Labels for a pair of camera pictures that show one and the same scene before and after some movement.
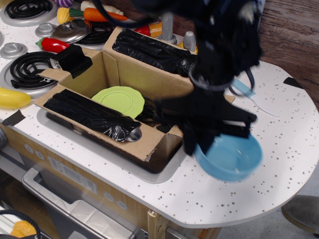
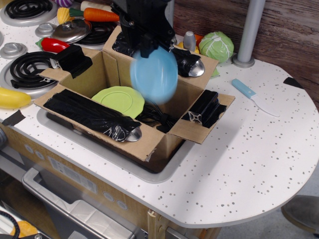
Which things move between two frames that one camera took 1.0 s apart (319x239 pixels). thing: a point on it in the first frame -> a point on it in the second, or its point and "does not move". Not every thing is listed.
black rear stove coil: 27,8 does not move
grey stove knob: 11,50 does not move
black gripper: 199,111 -> 145,23
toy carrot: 95,14 does not move
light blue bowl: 231,157 -> 154,78
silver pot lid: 73,31 does not move
